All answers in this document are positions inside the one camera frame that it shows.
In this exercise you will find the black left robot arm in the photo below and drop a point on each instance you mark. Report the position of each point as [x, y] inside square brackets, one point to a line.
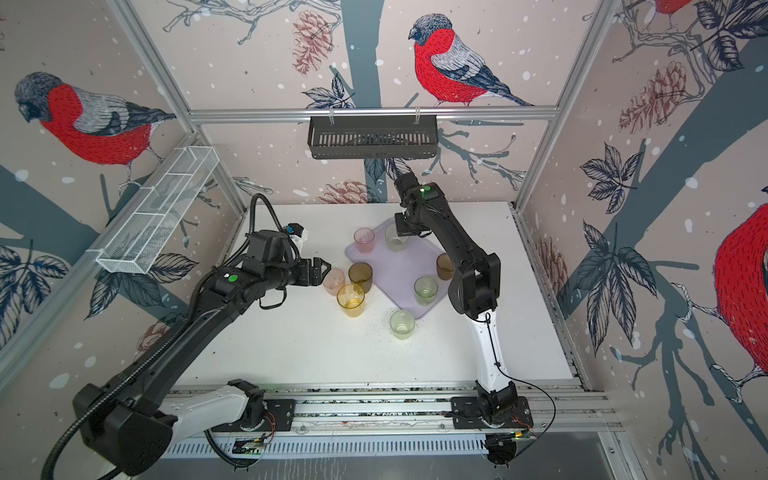
[129, 422]

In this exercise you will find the dark brown glass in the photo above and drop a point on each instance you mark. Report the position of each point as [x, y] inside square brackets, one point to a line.
[361, 273]

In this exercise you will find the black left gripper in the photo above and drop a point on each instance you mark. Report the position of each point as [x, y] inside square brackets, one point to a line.
[307, 276]

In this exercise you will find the bright green glass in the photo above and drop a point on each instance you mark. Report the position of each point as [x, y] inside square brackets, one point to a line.
[425, 289]

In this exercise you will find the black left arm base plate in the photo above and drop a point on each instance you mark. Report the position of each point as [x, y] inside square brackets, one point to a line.
[268, 416]

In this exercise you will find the aluminium rail frame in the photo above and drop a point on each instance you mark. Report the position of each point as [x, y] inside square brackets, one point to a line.
[442, 408]

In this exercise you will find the pale green tall glass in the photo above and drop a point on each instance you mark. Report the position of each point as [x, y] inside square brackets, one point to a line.
[394, 241]

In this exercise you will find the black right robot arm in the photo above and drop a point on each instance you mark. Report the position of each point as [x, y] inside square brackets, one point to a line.
[473, 290]

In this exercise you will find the white mesh wall basket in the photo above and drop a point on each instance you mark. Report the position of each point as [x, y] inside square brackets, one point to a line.
[141, 238]

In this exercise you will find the rose pink glass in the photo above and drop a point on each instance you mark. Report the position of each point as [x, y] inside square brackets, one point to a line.
[364, 239]

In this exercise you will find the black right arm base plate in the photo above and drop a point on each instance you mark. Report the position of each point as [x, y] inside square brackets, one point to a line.
[467, 413]

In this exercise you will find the brown textured glass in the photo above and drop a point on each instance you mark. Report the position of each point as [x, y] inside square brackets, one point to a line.
[444, 267]

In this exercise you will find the lilac plastic tray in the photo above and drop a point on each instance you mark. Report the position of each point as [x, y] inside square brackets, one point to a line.
[396, 271]

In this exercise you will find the pale green small glass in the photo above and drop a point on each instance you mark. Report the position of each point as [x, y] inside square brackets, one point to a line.
[402, 324]

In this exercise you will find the black wire wall basket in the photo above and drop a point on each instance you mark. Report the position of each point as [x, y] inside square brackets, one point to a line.
[373, 137]

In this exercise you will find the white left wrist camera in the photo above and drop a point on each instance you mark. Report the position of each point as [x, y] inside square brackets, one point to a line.
[297, 233]

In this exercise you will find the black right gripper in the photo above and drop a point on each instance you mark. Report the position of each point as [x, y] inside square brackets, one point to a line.
[403, 229]

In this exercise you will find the yellow amber glass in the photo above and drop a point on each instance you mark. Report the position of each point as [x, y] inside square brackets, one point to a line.
[350, 298]

